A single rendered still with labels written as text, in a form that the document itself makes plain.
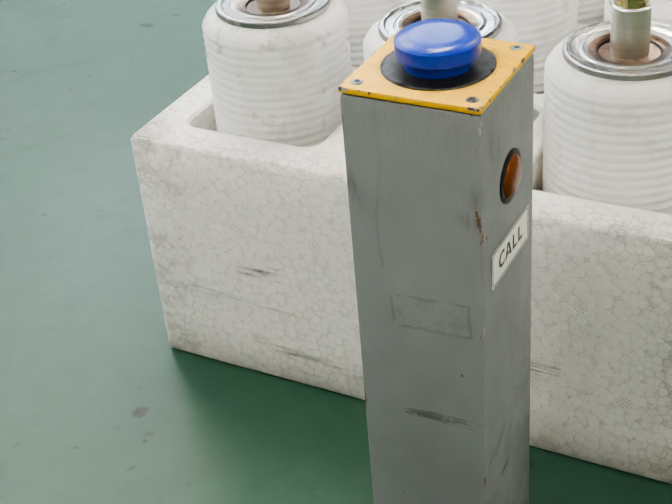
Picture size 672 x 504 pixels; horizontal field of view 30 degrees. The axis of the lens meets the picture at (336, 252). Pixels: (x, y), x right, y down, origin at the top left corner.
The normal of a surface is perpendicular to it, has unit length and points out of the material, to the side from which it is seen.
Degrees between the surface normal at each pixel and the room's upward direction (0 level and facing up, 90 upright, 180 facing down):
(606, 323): 90
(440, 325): 90
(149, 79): 0
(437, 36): 0
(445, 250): 90
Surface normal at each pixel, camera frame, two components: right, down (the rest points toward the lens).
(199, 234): -0.45, 0.52
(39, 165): -0.07, -0.83
